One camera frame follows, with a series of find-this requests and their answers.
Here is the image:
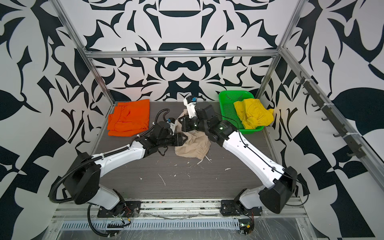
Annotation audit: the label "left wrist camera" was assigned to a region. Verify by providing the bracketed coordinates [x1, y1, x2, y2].
[167, 118, 177, 135]

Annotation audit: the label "right aluminium frame post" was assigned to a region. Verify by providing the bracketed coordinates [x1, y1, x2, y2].
[256, 0, 308, 99]

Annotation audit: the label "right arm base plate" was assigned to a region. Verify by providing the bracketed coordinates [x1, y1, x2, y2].
[220, 200, 263, 217]

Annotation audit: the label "yellow shorts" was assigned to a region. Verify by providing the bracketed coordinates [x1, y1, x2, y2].
[234, 99, 274, 130]

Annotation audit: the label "left corrugated black cable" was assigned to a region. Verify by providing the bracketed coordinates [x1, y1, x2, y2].
[47, 108, 171, 204]

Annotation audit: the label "green plastic basket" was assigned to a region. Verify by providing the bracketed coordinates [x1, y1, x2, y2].
[219, 91, 264, 135]

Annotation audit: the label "aluminium frame crossbar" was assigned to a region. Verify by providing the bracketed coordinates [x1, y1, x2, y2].
[85, 50, 278, 59]

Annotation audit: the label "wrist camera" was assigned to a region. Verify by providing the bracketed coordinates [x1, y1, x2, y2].
[167, 118, 177, 135]
[183, 96, 197, 119]

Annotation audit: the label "left aluminium frame post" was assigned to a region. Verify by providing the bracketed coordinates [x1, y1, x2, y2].
[50, 0, 116, 105]

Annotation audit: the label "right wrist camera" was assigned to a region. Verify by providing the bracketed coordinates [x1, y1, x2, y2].
[183, 96, 197, 119]

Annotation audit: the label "orange shorts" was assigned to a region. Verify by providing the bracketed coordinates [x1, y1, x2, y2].
[107, 100, 150, 137]

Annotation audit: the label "aluminium frame post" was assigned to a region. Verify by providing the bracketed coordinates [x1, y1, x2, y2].
[50, 0, 116, 105]
[256, 0, 308, 99]

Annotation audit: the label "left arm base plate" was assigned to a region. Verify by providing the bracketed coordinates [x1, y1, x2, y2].
[97, 201, 142, 218]

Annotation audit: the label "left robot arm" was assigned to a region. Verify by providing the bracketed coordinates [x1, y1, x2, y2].
[63, 122, 188, 212]

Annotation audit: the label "beige shorts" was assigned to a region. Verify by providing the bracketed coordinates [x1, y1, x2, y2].
[175, 120, 211, 160]

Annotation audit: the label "white cable duct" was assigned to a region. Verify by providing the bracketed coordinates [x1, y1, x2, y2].
[59, 218, 241, 231]

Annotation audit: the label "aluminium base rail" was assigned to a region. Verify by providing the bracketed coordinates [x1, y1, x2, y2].
[53, 198, 308, 220]

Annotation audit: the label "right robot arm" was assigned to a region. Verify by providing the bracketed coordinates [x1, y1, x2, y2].
[178, 103, 298, 214]

